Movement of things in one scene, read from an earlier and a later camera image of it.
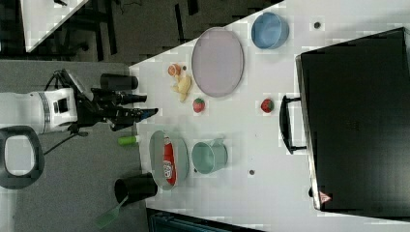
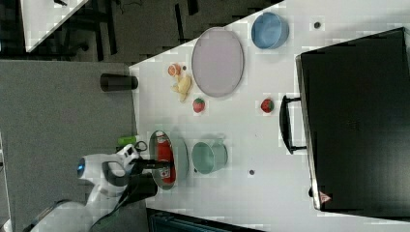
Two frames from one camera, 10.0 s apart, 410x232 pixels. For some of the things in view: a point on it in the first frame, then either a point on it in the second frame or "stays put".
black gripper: x=103 y=104 -> x=138 y=164
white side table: x=41 y=18 stays put
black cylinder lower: x=136 y=187 stays put
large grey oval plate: x=218 y=62 stays put
